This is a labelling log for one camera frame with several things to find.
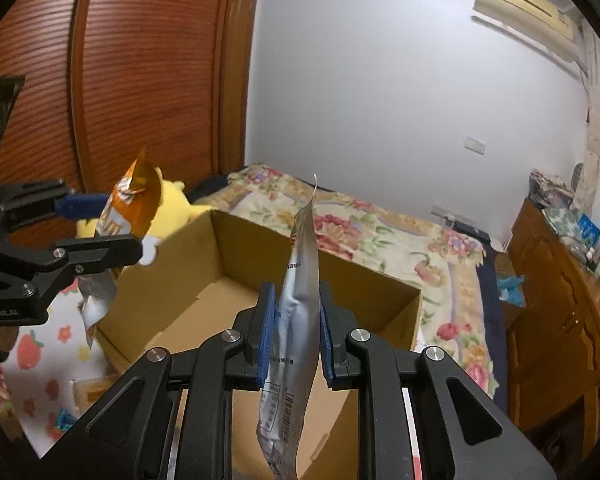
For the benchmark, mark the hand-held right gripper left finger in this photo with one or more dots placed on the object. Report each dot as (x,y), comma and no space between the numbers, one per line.
(265,335)

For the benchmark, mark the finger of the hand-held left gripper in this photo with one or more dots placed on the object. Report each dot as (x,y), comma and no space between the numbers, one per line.
(80,207)
(100,252)

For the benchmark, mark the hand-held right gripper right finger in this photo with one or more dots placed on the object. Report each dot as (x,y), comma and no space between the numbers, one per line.
(326,340)

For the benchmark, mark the silver red snack packet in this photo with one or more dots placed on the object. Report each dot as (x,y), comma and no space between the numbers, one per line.
(290,360)

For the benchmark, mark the orange snack packet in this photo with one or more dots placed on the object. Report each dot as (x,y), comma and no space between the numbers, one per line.
(130,205)

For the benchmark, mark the cardboard box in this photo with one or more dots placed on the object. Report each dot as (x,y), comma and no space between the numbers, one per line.
(370,305)

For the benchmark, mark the yellow plush toy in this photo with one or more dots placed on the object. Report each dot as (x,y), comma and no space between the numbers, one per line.
(177,210)

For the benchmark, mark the floral quilt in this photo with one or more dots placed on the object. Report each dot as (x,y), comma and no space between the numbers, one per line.
(380,240)

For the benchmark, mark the white fruit-printed blanket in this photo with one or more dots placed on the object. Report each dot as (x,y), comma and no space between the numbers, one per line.
(45,360)

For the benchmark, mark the wooden wardrobe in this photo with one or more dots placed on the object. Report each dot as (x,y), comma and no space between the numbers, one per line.
(130,60)

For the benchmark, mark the navy bed sheet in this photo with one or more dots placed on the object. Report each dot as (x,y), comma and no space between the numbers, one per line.
(491,310)

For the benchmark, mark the blue cloth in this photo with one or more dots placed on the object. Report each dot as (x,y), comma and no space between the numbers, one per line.
(511,287)

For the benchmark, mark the wooden door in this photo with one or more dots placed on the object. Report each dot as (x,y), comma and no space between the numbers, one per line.
(240,60)

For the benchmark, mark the wooden cabinet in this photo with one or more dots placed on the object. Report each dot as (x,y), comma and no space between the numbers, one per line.
(555,320)

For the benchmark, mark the stack of folded fabrics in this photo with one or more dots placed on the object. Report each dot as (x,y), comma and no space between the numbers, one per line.
(550,190)

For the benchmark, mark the blue box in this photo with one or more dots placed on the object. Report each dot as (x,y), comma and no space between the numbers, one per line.
(591,227)

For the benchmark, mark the pale curtain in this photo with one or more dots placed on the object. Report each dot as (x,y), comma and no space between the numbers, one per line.
(597,125)

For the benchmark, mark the cream air conditioner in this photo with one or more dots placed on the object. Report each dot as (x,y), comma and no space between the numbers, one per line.
(525,10)

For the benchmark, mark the white wall switch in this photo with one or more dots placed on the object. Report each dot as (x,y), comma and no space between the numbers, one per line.
(475,145)

